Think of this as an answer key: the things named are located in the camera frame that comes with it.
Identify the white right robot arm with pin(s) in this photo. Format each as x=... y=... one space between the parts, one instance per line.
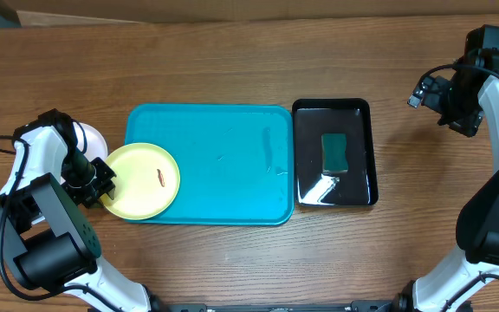
x=474 y=261

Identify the yellow plate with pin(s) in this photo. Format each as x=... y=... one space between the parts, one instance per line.
x=146 y=183

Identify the white plate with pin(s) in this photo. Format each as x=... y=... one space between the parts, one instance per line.
x=90 y=142

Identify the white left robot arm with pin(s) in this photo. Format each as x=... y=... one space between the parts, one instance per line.
x=47 y=245

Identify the green and yellow sponge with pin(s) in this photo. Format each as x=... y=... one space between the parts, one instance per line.
x=334 y=159

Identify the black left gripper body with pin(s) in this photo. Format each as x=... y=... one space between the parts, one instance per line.
x=87 y=180

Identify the teal plastic tray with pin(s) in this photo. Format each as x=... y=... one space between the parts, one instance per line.
x=236 y=162

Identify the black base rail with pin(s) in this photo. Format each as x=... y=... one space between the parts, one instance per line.
x=355 y=306

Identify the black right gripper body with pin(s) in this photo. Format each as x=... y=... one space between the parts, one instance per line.
x=459 y=107

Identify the black water tray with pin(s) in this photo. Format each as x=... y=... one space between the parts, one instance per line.
x=358 y=185

